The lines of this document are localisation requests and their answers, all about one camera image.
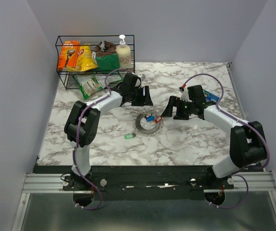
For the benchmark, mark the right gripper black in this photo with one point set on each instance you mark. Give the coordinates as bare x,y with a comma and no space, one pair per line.
173,101

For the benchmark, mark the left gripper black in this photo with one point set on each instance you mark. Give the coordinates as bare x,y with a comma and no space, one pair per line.
143,100

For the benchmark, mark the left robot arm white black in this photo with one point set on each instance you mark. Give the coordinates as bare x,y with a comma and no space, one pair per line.
82,124

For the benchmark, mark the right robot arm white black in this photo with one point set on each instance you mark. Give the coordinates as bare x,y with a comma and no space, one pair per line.
247,140

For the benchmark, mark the blue key tag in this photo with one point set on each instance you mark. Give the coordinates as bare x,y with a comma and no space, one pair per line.
149,117

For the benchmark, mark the red key tag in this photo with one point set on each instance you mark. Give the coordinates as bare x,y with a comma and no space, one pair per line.
158,119

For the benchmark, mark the blue green small box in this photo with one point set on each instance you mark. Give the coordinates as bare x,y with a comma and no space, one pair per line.
210,97

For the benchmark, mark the green key tag with key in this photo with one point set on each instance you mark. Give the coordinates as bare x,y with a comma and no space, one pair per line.
130,135

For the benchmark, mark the beige soap pump bottle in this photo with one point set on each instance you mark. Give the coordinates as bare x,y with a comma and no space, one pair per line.
124,53

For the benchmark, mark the green and brown bag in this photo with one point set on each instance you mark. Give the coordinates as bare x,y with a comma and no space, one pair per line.
105,56

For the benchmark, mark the green white snack bag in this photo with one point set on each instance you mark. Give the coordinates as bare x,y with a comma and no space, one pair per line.
90,84

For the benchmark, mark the yellow chips bag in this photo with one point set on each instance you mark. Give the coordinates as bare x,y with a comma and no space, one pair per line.
84,60

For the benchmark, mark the orange razor package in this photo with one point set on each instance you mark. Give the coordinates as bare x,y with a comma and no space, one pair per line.
68,55

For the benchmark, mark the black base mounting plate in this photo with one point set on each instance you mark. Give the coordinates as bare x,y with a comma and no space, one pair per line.
142,183

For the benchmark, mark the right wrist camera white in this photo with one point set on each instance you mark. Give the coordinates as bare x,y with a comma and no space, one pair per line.
185,95

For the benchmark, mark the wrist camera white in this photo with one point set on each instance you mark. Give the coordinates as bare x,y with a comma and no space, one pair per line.
185,95
140,80

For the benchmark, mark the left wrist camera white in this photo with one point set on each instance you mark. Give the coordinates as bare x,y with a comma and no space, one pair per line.
140,80

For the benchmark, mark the black wire shelf rack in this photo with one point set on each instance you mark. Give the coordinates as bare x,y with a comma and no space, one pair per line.
66,76

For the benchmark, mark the aluminium rail frame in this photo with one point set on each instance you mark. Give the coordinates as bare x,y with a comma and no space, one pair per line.
51,183

